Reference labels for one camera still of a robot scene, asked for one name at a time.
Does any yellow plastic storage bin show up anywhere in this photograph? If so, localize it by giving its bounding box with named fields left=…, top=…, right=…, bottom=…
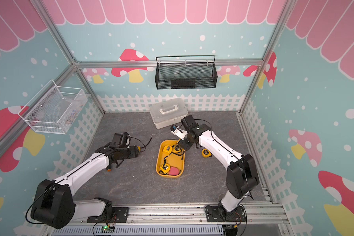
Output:
left=155, top=140, right=185, bottom=179

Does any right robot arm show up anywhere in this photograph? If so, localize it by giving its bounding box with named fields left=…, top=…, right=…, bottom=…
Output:
left=170, top=115, right=260, bottom=213

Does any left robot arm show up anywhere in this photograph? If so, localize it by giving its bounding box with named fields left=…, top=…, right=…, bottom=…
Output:
left=25, top=132, right=142, bottom=229

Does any pink object in bin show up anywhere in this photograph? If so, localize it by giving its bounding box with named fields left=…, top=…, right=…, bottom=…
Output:
left=168, top=166, right=180, bottom=176

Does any white plastic lidded case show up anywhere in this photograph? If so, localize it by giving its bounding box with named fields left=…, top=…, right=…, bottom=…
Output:
left=149, top=98, right=188, bottom=129

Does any green lit circuit board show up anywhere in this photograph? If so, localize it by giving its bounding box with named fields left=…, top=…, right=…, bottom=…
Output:
left=100, top=225, right=115, bottom=234

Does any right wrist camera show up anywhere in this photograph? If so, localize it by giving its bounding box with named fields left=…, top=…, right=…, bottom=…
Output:
left=170, top=124, right=187, bottom=140

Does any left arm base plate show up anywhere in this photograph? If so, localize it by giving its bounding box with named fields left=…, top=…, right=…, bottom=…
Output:
left=87, top=207, right=129, bottom=224

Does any black mesh wall basket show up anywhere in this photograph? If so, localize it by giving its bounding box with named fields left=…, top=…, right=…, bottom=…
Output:
left=155, top=55, right=218, bottom=90

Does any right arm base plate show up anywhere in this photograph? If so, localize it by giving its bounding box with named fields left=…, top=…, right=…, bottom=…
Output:
left=205, top=206, right=246, bottom=223

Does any white wire wall basket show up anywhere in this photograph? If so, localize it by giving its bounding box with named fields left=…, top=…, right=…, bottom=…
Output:
left=18, top=80, right=89, bottom=135

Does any grey slotted cable duct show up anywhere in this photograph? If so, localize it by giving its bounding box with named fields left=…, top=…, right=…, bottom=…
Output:
left=51, top=224, right=224, bottom=236

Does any aluminium mounting rail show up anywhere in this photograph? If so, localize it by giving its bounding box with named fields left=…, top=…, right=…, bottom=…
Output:
left=45, top=203, right=288, bottom=225

